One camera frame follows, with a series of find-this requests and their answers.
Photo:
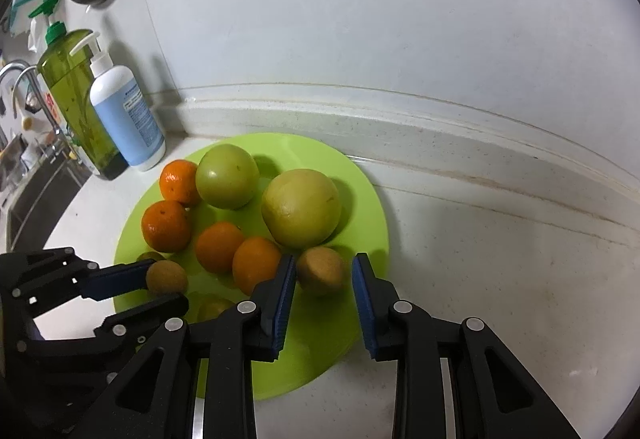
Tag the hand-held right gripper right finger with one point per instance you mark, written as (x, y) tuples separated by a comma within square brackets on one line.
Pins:
[(362, 304)]

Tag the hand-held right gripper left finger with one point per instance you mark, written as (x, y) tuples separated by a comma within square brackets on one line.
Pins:
[(285, 299)]

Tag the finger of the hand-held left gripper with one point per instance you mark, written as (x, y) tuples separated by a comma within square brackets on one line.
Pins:
[(150, 314), (120, 280)]

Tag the brown kiwi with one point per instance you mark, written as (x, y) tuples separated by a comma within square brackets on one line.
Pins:
[(320, 271), (167, 278)]

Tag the green plate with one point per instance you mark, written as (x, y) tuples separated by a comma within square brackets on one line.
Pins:
[(325, 324)]

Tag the small orange mandarin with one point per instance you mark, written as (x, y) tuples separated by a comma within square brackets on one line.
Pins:
[(177, 181)]

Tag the yellow-green pomelo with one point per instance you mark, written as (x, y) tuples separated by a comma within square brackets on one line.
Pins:
[(300, 209)]

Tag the steel sink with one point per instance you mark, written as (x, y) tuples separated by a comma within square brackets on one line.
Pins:
[(40, 184)]

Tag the green apple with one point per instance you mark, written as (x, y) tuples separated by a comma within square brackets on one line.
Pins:
[(227, 176)]

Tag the blue lotion pump bottle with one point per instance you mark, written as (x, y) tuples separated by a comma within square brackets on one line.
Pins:
[(130, 129)]

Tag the green dish soap bottle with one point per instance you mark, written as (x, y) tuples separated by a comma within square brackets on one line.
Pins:
[(75, 119)]

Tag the steel faucet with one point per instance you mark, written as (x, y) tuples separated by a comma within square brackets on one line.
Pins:
[(20, 69)]

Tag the green trigger spray bottle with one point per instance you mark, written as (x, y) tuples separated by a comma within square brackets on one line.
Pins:
[(42, 9)]

